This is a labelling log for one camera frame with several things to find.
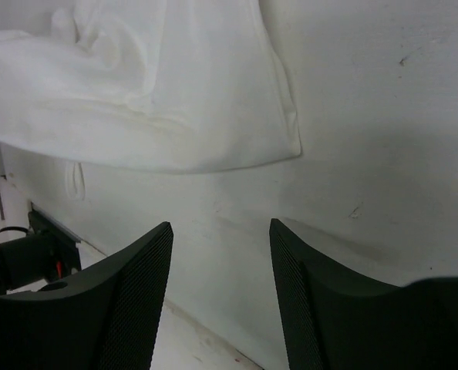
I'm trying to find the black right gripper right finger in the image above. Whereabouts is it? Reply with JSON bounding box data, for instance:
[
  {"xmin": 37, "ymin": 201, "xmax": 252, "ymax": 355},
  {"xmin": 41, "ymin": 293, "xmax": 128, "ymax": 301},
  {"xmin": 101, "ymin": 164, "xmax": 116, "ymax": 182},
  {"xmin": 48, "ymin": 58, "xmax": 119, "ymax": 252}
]
[{"xmin": 269, "ymin": 219, "xmax": 458, "ymax": 369}]

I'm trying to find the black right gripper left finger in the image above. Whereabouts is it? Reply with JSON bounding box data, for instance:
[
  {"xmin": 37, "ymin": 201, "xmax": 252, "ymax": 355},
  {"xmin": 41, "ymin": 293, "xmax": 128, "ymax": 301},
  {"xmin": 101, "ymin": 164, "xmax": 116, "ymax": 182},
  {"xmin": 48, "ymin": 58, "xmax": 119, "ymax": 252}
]
[{"xmin": 0, "ymin": 222, "xmax": 173, "ymax": 369}]

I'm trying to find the white tank top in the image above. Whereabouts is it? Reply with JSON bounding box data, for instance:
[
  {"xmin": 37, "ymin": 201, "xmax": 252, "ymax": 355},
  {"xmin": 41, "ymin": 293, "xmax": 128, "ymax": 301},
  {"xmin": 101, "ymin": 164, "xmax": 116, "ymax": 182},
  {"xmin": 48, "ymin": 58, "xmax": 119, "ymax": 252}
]
[{"xmin": 0, "ymin": 0, "xmax": 304, "ymax": 200}]

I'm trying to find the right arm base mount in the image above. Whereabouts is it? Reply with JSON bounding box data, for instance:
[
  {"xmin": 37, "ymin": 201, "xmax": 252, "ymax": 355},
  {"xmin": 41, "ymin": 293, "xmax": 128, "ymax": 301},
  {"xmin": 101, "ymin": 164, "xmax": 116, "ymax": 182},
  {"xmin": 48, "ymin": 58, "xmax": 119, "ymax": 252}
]
[{"xmin": 0, "ymin": 210, "xmax": 82, "ymax": 295}]

